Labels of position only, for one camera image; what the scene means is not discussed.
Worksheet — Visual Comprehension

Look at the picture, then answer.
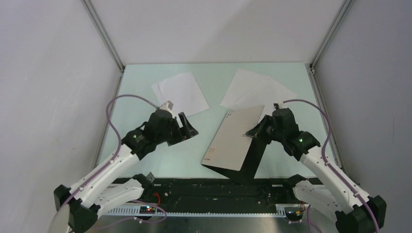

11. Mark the right aluminium frame post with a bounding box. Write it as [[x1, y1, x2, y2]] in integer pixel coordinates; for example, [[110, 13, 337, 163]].
[[309, 0, 355, 70]]

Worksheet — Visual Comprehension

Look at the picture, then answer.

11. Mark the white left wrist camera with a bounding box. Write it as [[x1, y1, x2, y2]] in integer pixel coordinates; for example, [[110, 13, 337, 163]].
[[159, 100, 175, 118]]

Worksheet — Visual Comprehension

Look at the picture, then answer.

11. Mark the white paper sheet under left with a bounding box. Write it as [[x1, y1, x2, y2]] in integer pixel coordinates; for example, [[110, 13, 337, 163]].
[[152, 83, 165, 104]]

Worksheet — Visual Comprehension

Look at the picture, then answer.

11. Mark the white slotted cable duct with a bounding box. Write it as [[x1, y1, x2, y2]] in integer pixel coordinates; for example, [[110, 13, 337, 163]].
[[104, 205, 286, 218]]

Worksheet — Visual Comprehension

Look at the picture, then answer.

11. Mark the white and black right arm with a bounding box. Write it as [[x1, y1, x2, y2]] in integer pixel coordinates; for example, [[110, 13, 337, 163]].
[[246, 108, 387, 233]]

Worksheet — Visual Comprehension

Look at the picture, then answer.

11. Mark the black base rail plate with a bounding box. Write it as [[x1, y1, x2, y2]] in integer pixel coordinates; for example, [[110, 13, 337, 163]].
[[111, 177, 323, 215]]

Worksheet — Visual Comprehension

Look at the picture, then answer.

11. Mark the left controller board with LEDs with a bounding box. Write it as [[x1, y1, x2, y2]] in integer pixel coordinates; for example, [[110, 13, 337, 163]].
[[139, 205, 156, 215]]

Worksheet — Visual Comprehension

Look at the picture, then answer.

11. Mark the black folder with beige cover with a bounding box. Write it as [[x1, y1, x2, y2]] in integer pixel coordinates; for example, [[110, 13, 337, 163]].
[[201, 105, 266, 185]]

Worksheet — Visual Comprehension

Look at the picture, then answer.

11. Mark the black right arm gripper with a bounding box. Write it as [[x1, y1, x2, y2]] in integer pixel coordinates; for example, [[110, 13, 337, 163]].
[[246, 115, 285, 145]]

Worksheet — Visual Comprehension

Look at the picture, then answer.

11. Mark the right controller board with LEDs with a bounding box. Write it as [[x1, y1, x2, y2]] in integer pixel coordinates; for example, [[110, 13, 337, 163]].
[[285, 210, 304, 222]]

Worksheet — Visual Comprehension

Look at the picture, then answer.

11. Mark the white paper sheet front right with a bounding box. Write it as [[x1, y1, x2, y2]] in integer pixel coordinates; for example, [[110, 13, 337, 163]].
[[234, 79, 297, 121]]

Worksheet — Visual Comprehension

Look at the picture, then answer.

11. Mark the aluminium frame post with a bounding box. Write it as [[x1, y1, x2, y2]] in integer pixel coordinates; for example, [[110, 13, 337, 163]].
[[309, 0, 355, 70], [81, 0, 125, 73]]

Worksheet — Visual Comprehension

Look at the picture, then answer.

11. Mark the left aluminium frame post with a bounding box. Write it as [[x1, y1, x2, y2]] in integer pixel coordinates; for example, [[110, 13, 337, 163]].
[[81, 0, 125, 73]]

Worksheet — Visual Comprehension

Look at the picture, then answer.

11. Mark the controller board with leds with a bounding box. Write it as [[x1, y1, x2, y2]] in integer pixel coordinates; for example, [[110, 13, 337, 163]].
[[285, 210, 304, 222], [139, 205, 156, 215]]

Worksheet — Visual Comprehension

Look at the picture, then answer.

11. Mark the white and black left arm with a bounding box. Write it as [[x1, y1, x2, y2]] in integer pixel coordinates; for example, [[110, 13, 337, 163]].
[[53, 108, 199, 233]]

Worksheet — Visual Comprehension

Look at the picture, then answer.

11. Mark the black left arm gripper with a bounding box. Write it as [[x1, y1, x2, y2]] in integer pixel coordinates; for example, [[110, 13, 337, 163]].
[[156, 112, 198, 146]]

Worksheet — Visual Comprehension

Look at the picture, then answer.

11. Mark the white paper sheet upper left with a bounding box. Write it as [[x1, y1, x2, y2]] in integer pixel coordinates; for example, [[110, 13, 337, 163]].
[[156, 72, 209, 116]]

